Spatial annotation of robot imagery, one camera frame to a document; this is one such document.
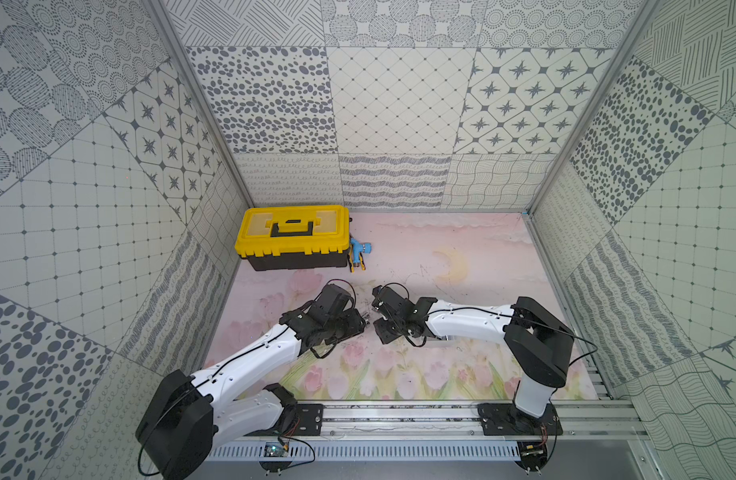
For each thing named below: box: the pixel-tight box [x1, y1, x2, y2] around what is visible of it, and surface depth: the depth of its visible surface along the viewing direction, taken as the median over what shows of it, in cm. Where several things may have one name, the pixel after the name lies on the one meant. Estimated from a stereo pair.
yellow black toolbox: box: [235, 205, 351, 271], surface depth 94 cm
